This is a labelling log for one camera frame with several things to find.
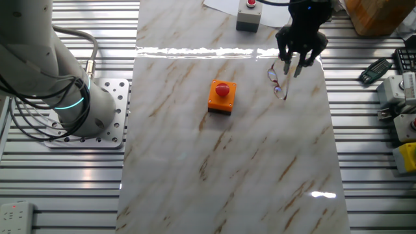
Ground grey cable metal connector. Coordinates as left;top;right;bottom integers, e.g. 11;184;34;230
51;25;99;81

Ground clear plastic bag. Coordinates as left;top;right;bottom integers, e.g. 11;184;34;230
396;14;416;42

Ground orange box red button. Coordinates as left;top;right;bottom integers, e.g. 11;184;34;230
207;79;237;116

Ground dark red frame glasses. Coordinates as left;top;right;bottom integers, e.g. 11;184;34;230
266;60;292;101

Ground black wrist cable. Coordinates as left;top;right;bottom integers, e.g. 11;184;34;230
256;0;308;7

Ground white power strip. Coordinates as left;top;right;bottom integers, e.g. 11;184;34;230
0;200;35;234

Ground brown cardboard box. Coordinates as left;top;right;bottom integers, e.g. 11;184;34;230
344;0;416;36

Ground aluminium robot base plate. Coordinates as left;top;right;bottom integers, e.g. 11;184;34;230
44;77;131;150

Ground black cable bundle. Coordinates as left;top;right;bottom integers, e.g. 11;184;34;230
0;73;92;142

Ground black keyboard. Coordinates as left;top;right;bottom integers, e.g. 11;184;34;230
394;47;416;74

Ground grey box red button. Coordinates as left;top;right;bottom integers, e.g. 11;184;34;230
235;0;263;33
393;112;416;144

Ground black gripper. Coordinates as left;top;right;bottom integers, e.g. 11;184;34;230
275;0;334;78

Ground yellow box green button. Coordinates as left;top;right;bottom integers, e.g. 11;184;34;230
392;142;416;175

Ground silver finned camera device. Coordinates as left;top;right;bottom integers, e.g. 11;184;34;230
402;71;416;107

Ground marble pattern table mat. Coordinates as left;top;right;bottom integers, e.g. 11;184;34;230
115;0;352;234

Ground light grey switch box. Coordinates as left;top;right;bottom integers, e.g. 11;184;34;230
376;75;407;107

